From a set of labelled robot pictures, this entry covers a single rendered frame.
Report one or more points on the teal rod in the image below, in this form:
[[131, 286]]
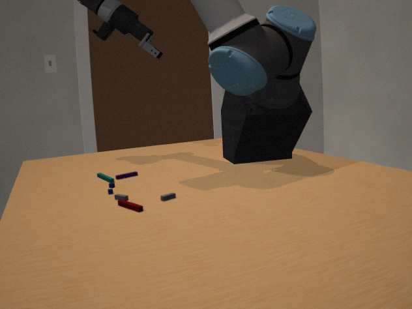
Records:
[[105, 177]]

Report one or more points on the purple rod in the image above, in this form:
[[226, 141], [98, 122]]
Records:
[[126, 175]]

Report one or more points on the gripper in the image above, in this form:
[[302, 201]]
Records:
[[126, 21]]

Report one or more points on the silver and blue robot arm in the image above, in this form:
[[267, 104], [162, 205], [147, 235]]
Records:
[[261, 61]]

